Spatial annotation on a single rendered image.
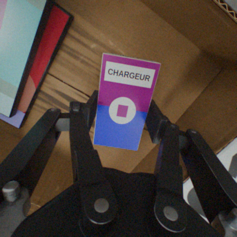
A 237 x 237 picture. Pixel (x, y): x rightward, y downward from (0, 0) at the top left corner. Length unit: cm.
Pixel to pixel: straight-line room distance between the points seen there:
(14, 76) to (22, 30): 6
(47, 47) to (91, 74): 6
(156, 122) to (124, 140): 8
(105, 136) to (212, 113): 15
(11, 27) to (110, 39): 11
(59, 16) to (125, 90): 12
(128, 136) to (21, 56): 17
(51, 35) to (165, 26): 14
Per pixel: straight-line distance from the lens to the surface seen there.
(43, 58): 23
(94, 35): 21
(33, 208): 28
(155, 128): 16
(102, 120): 20
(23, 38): 22
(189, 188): 20
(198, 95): 25
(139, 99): 19
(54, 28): 22
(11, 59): 23
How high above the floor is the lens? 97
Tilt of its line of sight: 65 degrees down
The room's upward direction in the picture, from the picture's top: 178 degrees counter-clockwise
